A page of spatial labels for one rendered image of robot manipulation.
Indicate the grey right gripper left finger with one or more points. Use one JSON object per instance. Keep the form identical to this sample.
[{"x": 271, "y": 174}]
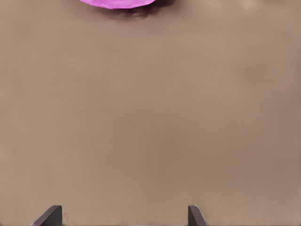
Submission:
[{"x": 50, "y": 216}]

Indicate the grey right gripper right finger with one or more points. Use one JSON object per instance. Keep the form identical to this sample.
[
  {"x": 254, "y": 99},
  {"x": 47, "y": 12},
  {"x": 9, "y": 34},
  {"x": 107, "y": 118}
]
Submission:
[{"x": 195, "y": 216}]

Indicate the pink plate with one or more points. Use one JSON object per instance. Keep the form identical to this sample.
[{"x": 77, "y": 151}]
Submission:
[{"x": 115, "y": 2}]

